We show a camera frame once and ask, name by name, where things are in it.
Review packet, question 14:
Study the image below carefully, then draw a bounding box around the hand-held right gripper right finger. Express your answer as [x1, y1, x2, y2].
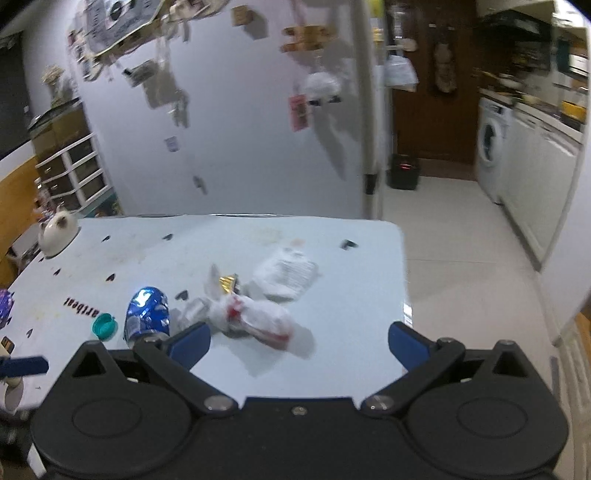
[359, 322, 529, 418]

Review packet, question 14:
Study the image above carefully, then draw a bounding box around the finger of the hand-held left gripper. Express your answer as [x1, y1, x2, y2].
[0, 355, 50, 380]

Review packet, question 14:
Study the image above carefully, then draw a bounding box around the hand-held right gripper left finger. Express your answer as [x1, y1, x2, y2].
[69, 322, 239, 417]

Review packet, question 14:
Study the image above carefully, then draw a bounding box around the crushed blue drink can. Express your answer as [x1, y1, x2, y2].
[124, 287, 171, 347]

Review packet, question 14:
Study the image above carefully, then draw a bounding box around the white and red plastic bag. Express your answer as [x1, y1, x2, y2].
[174, 264, 296, 354]

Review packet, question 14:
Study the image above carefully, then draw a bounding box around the green bottle cap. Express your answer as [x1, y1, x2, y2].
[91, 313, 118, 341]

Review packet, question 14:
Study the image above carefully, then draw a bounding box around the white tissue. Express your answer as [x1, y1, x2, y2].
[253, 247, 320, 302]

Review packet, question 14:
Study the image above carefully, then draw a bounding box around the white cat-shaped teapot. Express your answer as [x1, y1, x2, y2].
[37, 206, 80, 258]

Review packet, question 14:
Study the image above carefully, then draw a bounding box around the black space heater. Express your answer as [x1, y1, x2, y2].
[387, 154, 422, 191]

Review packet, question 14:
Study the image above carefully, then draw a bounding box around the white drawer cabinet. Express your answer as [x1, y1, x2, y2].
[34, 131, 123, 217]

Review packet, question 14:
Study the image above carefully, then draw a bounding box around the white kitchen base cabinet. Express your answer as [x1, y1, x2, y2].
[501, 102, 587, 273]

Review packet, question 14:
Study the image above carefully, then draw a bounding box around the dark wooden door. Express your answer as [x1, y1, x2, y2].
[392, 0, 481, 167]

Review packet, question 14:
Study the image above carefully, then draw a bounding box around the white washing machine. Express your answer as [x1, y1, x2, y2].
[475, 95, 515, 204]

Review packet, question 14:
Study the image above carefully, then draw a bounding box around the white refrigerator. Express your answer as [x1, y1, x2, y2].
[355, 0, 393, 220]

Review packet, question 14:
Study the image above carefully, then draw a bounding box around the glass fish tank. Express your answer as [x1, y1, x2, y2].
[28, 97, 90, 160]

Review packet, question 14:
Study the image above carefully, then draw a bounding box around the pink hanging tag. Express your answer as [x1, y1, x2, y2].
[288, 93, 309, 132]

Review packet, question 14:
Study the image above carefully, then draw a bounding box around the white hanging plastic bag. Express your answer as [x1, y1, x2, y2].
[383, 54, 419, 90]

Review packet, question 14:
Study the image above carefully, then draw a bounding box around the white fluffy sheep toy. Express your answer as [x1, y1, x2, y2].
[300, 71, 342, 104]

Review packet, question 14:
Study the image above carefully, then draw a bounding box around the brown hanging apron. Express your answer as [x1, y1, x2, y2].
[431, 25, 458, 95]

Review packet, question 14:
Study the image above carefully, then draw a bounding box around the dried flower bunch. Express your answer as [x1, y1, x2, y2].
[41, 65, 70, 104]

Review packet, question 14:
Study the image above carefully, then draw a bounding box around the black range hood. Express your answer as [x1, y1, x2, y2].
[480, 9, 543, 38]

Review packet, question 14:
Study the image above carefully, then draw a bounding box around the toy camera wall ornament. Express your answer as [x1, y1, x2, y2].
[122, 60, 155, 86]

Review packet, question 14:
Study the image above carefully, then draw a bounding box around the wooden figure wall ornament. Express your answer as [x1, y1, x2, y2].
[281, 25, 335, 54]

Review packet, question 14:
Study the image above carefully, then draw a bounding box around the panda printed fabric wall hanging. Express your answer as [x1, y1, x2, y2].
[67, 0, 232, 81]

